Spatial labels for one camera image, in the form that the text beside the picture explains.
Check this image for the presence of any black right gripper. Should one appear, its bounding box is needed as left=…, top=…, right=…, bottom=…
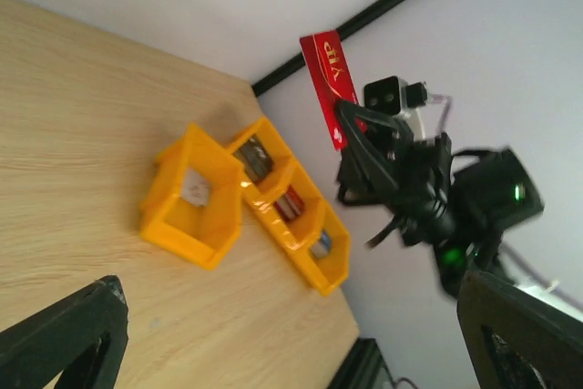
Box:
left=336, top=104, right=455, bottom=225

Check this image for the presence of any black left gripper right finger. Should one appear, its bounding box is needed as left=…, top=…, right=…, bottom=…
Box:
left=457, top=271, right=582, bottom=388

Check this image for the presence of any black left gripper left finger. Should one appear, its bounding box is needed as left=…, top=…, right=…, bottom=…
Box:
left=1, top=275, right=128, bottom=388

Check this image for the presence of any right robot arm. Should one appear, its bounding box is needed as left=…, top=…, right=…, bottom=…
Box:
left=334, top=100, right=544, bottom=299

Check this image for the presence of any red VIP card stack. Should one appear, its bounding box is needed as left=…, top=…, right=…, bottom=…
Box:
left=274, top=186, right=305, bottom=222

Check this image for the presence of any yellow bin with red cards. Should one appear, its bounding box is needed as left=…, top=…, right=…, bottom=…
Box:
left=241, top=159, right=324, bottom=251

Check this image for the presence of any yellow bin with blue cards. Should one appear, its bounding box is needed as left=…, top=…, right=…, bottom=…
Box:
left=283, top=201, right=351, bottom=296

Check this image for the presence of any blue card stack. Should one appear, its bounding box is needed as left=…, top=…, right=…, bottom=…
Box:
left=310, top=230, right=332, bottom=259

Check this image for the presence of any yellow bin with black cards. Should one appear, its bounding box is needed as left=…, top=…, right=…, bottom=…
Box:
left=226, top=116, right=295, bottom=202

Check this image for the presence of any black card stack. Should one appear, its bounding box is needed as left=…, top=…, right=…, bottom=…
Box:
left=234, top=135, right=274, bottom=184

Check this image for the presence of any yellow bin with white cards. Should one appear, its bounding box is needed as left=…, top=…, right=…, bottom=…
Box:
left=139, top=123, right=243, bottom=270

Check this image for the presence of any white card stack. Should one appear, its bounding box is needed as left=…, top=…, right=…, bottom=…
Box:
left=180, top=168, right=211, bottom=207

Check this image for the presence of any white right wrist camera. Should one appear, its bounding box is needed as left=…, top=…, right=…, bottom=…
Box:
left=363, top=76, right=429, bottom=140

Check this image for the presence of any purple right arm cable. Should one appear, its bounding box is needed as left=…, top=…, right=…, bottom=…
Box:
left=425, top=93, right=455, bottom=135

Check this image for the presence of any black frame post right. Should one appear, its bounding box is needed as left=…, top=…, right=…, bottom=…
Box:
left=251, top=0, right=406, bottom=97

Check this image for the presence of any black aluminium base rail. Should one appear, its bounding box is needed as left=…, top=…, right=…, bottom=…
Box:
left=328, top=338, right=394, bottom=389

